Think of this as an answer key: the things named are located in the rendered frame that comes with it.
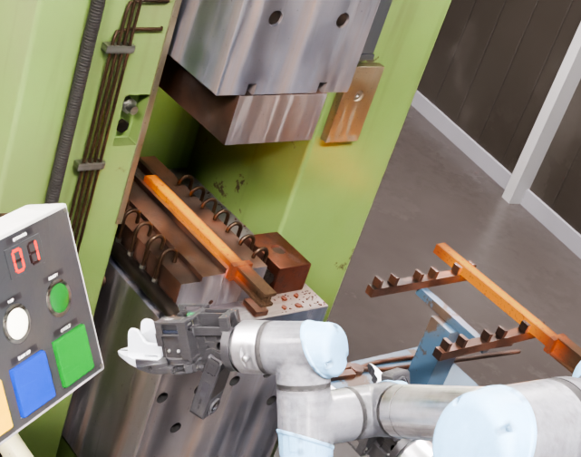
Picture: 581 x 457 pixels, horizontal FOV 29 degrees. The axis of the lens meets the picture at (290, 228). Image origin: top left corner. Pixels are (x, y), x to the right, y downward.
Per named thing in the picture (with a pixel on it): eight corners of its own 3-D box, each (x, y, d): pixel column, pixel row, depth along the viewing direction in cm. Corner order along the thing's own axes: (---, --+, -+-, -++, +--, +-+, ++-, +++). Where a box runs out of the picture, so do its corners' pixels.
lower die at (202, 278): (256, 298, 222) (268, 262, 218) (172, 313, 209) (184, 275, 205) (146, 186, 247) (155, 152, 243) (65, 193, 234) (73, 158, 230)
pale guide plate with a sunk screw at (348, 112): (357, 140, 234) (385, 66, 226) (325, 143, 228) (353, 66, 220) (352, 136, 235) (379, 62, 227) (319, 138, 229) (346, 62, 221)
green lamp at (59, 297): (74, 313, 174) (80, 290, 172) (47, 317, 171) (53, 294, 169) (64, 301, 176) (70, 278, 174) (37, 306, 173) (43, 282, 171)
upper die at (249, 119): (311, 140, 206) (327, 93, 201) (224, 145, 193) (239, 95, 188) (188, 37, 231) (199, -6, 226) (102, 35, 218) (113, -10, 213)
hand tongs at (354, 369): (509, 344, 279) (511, 339, 278) (520, 354, 276) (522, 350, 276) (314, 370, 244) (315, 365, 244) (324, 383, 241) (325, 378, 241)
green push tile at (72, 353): (95, 367, 179) (85, 323, 177) (66, 388, 173) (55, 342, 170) (86, 367, 180) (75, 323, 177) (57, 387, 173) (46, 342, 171)
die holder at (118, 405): (266, 469, 249) (329, 306, 228) (118, 514, 224) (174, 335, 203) (136, 317, 282) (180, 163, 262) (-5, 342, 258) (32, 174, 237)
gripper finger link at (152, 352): (113, 323, 169) (165, 324, 165) (121, 359, 171) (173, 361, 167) (101, 331, 167) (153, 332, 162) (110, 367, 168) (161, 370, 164)
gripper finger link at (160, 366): (146, 348, 168) (196, 350, 164) (149, 359, 169) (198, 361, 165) (129, 362, 164) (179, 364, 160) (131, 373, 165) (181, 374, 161)
